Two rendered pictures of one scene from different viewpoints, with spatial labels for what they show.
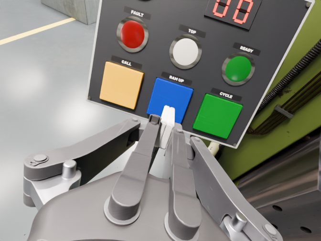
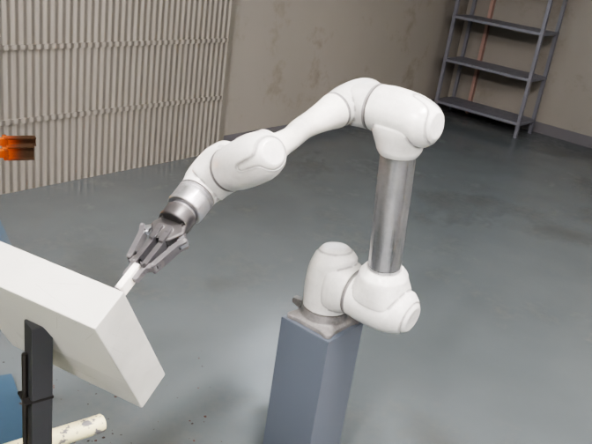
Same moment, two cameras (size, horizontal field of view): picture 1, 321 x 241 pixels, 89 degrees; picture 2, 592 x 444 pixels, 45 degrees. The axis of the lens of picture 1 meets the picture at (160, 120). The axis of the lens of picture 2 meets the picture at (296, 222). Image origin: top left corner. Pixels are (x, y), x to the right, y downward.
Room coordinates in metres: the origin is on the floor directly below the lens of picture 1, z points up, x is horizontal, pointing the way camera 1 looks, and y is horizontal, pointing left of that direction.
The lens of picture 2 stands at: (1.18, 0.85, 1.80)
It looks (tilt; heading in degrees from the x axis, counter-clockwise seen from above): 22 degrees down; 206
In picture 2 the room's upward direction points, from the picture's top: 8 degrees clockwise
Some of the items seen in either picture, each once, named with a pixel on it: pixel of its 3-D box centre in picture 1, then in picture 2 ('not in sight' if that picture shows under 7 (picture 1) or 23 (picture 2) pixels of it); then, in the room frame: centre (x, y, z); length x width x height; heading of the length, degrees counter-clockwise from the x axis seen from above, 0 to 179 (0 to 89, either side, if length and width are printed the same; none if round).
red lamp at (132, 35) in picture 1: (132, 35); not in sight; (0.29, 0.10, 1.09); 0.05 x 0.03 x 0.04; 66
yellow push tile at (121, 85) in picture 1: (121, 85); not in sight; (0.24, 0.10, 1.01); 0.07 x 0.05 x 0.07; 91
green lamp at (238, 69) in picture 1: (237, 69); not in sight; (0.29, -0.10, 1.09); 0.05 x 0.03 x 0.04; 66
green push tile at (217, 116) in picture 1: (216, 116); not in sight; (0.25, -0.10, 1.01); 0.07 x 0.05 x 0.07; 91
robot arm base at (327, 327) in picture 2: not in sight; (319, 309); (-0.78, 0.06, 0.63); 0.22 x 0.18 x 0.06; 79
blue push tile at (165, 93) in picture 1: (169, 101); not in sight; (0.24, 0.00, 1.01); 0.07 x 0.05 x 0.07; 91
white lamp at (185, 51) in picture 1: (185, 52); not in sight; (0.29, 0.00, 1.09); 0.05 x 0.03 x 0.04; 66
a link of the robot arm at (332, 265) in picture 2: not in sight; (333, 277); (-0.77, 0.09, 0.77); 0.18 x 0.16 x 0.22; 79
